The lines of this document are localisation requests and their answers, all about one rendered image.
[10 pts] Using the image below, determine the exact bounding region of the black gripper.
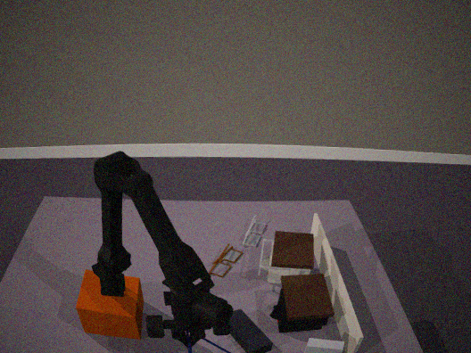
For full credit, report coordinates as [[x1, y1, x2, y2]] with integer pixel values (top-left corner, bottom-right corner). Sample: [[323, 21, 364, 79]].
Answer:
[[145, 308, 231, 348]]

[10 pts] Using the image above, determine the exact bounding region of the cream flat panel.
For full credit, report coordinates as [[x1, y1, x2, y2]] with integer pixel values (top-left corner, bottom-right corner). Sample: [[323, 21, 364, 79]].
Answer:
[[311, 213, 364, 353]]

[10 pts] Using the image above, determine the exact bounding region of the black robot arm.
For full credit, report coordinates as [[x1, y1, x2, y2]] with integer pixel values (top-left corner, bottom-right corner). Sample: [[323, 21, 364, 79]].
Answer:
[[92, 151, 233, 328]]

